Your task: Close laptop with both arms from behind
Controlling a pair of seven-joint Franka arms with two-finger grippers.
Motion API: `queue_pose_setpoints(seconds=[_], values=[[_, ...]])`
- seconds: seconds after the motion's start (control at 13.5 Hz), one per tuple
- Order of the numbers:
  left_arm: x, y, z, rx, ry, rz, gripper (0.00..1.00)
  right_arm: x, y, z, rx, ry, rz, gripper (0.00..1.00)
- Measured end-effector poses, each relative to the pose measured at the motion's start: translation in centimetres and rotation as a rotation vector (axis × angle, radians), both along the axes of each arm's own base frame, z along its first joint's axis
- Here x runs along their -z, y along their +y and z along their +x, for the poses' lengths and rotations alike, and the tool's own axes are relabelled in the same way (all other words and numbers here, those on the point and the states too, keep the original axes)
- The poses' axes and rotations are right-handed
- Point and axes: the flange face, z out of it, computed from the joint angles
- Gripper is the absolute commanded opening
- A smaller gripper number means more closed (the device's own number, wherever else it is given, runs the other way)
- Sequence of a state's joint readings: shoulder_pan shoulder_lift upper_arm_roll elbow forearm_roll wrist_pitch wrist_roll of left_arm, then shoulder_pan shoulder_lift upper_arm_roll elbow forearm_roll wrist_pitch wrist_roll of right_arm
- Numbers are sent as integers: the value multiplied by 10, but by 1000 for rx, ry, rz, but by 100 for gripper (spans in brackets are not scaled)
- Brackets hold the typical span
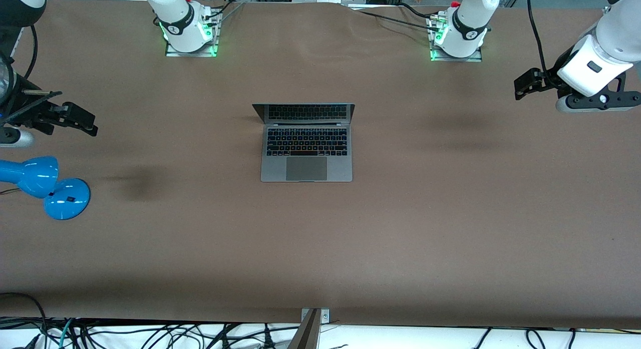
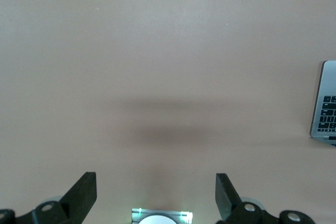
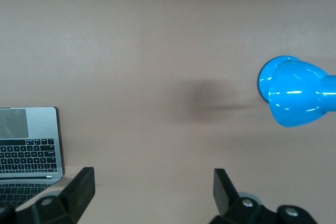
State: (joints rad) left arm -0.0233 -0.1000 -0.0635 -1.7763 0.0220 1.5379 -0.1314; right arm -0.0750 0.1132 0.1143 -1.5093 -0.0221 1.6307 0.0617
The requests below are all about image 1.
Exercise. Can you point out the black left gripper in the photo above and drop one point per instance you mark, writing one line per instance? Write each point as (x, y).
(552, 78)

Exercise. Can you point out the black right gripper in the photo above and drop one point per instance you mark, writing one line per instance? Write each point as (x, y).
(26, 112)

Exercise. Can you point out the grey laptop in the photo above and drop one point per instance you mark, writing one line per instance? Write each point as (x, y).
(306, 161)

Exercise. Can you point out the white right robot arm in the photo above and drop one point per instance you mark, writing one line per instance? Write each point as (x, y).
(180, 23)

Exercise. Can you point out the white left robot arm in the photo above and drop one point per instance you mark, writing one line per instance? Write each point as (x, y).
(468, 18)

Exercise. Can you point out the blue desk lamp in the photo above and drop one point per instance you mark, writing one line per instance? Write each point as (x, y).
(35, 176)

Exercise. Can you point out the brown table cover sheet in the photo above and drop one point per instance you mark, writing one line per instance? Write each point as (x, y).
(450, 229)

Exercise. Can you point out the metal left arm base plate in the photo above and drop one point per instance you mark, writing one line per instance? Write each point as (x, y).
(478, 53)

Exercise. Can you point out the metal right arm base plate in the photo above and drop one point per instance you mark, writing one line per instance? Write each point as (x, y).
(214, 36)

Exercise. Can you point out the silver bracket plate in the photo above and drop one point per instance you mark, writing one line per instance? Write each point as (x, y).
(324, 316)

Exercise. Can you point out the dark camera mount beam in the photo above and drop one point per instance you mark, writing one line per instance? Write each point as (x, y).
(306, 336)

